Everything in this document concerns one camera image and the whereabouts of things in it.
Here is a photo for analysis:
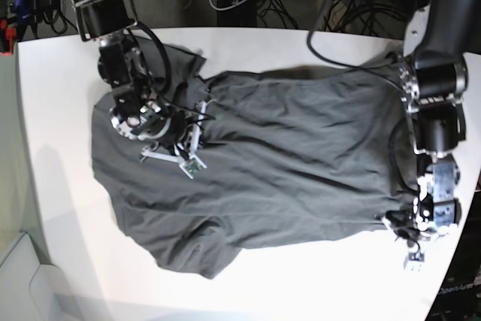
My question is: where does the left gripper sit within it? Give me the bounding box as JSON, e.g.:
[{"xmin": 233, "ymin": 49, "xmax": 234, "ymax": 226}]
[{"xmin": 383, "ymin": 196, "xmax": 461, "ymax": 242}]

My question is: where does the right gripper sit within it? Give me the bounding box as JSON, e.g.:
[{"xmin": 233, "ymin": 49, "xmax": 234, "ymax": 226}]
[{"xmin": 108, "ymin": 101, "xmax": 189, "ymax": 146}]

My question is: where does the dark grey t-shirt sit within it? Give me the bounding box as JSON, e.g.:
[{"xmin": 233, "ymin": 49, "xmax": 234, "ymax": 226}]
[{"xmin": 92, "ymin": 47, "xmax": 416, "ymax": 279}]

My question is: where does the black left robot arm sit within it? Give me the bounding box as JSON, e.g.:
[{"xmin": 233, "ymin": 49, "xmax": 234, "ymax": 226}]
[{"xmin": 383, "ymin": 0, "xmax": 480, "ymax": 246}]

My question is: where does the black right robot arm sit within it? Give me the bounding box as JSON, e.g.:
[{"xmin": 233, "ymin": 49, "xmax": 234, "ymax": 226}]
[{"xmin": 71, "ymin": 0, "xmax": 198, "ymax": 160}]

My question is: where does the red clamp tool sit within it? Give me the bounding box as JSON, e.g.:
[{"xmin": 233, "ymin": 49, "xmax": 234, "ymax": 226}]
[{"xmin": 0, "ymin": 18, "xmax": 17, "ymax": 56}]

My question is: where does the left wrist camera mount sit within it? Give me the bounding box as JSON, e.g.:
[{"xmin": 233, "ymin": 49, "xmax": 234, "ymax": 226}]
[{"xmin": 381, "ymin": 215, "xmax": 458, "ymax": 272}]

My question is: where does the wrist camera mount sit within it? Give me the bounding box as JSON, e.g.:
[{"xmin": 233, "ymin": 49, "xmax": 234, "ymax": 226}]
[
  {"xmin": 381, "ymin": 215, "xmax": 458, "ymax": 272},
  {"xmin": 140, "ymin": 100, "xmax": 215, "ymax": 180}
]

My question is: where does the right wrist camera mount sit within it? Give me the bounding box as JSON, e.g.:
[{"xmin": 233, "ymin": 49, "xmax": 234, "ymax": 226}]
[{"xmin": 140, "ymin": 100, "xmax": 215, "ymax": 180}]

